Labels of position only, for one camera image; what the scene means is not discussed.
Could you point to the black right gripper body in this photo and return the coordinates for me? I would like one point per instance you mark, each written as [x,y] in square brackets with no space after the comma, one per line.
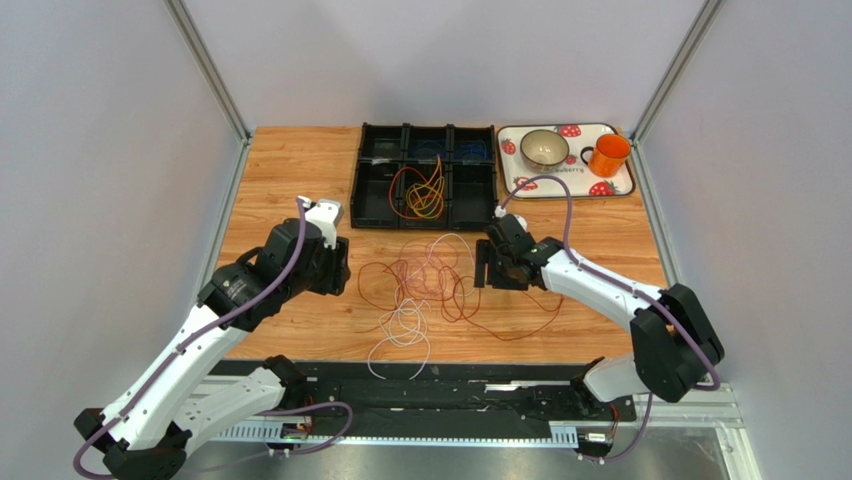
[492,267]

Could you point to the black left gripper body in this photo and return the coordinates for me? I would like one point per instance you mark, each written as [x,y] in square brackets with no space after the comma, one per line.
[326,273]

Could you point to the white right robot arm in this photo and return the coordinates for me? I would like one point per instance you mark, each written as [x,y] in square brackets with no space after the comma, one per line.
[675,348]

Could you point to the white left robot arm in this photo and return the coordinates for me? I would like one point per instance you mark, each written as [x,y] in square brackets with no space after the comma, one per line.
[150,431]

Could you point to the strawberry print serving tray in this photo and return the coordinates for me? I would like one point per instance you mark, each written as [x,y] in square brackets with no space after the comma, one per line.
[573,171]

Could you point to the black compartment organizer tray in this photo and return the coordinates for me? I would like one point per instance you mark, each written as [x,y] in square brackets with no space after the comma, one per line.
[411,177]

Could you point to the beige ceramic bowl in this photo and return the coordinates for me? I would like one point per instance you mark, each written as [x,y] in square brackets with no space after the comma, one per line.
[543,151]

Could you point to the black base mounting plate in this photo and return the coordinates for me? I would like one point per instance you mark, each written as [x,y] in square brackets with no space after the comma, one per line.
[432,399]

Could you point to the orange mug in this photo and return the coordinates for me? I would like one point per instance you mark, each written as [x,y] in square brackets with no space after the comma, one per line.
[606,157]

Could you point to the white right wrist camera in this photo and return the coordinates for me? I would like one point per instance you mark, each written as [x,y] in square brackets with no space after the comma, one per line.
[502,215]

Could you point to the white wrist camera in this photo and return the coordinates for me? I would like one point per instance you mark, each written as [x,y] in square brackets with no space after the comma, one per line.
[502,215]
[325,214]

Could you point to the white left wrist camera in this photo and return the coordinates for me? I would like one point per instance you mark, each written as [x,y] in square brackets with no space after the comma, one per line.
[325,214]

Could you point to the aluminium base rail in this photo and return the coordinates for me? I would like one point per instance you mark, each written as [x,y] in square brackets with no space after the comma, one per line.
[698,409]

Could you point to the aluminium corner frame post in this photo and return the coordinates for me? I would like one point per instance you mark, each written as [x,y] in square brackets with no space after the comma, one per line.
[193,38]

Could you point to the right aluminium corner post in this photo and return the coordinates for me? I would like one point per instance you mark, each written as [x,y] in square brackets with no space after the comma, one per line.
[688,47]

